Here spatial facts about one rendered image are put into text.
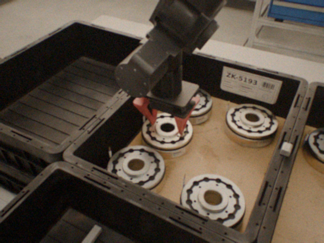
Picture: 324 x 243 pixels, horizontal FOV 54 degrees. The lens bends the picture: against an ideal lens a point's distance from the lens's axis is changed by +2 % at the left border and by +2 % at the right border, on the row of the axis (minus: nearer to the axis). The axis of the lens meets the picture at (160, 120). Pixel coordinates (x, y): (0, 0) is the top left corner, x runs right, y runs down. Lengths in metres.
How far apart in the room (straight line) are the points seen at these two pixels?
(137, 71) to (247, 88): 0.35
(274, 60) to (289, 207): 0.73
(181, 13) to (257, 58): 0.80
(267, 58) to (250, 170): 0.67
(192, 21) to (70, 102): 0.42
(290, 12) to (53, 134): 2.08
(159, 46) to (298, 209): 0.35
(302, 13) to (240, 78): 1.82
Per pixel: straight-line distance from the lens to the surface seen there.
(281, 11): 2.52
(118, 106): 0.57
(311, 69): 1.21
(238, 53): 1.23
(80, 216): 0.55
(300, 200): 0.60
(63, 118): 0.73
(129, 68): 0.43
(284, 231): 0.56
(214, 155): 0.62
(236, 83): 0.72
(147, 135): 0.61
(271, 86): 0.71
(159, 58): 0.43
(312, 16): 2.51
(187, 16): 0.44
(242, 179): 0.60
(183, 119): 0.54
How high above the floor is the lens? 1.29
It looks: 42 degrees down
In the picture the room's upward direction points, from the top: straight up
